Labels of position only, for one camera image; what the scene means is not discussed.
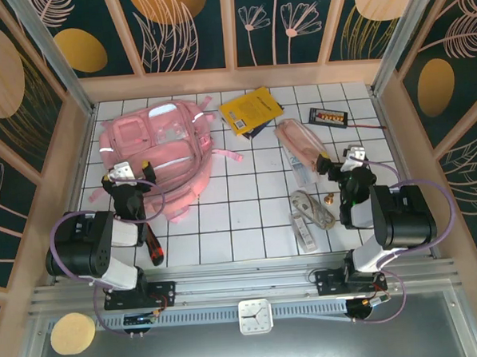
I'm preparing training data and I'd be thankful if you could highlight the grey metal panel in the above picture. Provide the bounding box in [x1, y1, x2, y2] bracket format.
[13, 289, 477, 357]

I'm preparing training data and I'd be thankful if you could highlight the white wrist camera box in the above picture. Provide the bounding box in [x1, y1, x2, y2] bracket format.
[108, 161, 134, 182]
[342, 144, 368, 170]

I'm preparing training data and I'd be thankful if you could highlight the clear packaged ruler set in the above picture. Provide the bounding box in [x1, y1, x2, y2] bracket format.
[283, 145, 324, 187]

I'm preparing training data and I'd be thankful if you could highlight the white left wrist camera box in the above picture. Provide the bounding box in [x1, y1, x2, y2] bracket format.
[108, 161, 134, 182]

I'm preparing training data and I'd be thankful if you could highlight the pink backpack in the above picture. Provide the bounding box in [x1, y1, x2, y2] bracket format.
[84, 93, 248, 229]

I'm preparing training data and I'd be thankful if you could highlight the orange and black utility knife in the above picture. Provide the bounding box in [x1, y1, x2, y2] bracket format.
[139, 221, 167, 268]

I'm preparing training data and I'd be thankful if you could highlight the white square clock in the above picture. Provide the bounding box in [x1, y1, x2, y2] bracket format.
[237, 298, 275, 336]

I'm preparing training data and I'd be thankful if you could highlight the pale pink pencil case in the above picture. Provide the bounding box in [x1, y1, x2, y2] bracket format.
[273, 117, 329, 173]

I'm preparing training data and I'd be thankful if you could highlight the long clear blister pack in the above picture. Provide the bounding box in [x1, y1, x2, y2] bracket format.
[289, 211, 320, 256]

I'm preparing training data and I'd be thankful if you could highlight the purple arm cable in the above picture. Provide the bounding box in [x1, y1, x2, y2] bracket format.
[46, 174, 175, 342]
[343, 153, 462, 325]

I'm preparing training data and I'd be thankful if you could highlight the black board with orange connectors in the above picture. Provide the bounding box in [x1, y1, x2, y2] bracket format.
[308, 105, 349, 131]

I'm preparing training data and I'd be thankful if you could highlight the round wooden disc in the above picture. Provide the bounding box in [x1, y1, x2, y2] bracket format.
[48, 311, 98, 356]

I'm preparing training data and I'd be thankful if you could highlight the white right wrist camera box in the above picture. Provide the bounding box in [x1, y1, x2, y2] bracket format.
[342, 144, 368, 170]

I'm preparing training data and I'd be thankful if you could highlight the yellow book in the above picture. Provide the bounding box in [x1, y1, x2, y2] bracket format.
[217, 85, 288, 139]

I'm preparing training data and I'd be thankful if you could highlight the dark blue book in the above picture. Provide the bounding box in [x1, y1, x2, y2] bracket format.
[241, 118, 276, 141]

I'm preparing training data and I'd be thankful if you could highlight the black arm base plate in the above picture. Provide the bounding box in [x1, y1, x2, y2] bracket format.
[314, 265, 388, 298]
[102, 280, 177, 311]

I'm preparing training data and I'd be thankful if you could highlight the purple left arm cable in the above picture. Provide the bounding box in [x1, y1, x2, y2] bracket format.
[46, 174, 175, 342]

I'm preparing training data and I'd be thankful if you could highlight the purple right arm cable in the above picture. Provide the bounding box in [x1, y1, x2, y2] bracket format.
[343, 153, 462, 325]

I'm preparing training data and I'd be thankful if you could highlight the grey slotted cable duct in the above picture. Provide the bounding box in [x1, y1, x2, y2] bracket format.
[47, 298, 351, 333]

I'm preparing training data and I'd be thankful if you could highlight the aluminium frame post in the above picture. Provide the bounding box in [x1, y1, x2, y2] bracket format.
[6, 0, 97, 119]
[367, 0, 447, 97]

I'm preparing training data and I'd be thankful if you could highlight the aluminium mounting rail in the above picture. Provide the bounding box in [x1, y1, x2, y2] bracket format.
[27, 256, 463, 314]

